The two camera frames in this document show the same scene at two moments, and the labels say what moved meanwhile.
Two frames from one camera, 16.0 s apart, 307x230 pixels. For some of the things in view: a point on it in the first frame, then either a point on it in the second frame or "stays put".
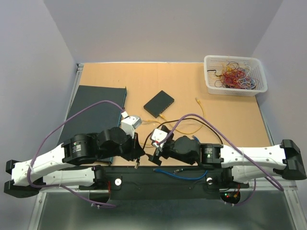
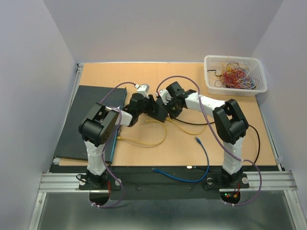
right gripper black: [159, 151] -> [175, 113]
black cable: [183, 119] -> [214, 122]
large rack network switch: [102, 118] stays put
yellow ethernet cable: [161, 116] -> [192, 133]
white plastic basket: [235, 75] stays put
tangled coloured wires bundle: [233, 75] stays put
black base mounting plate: [166, 183] stays put
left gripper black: [135, 150] -> [151, 103]
